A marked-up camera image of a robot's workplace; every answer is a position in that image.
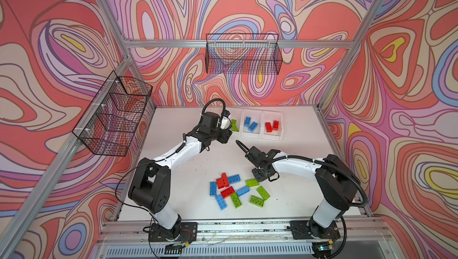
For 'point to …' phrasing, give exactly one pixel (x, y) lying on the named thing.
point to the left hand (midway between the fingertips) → (229, 128)
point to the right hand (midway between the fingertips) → (265, 177)
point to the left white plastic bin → (236, 117)
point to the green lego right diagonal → (262, 192)
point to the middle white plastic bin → (256, 117)
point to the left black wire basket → (109, 122)
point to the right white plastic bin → (272, 125)
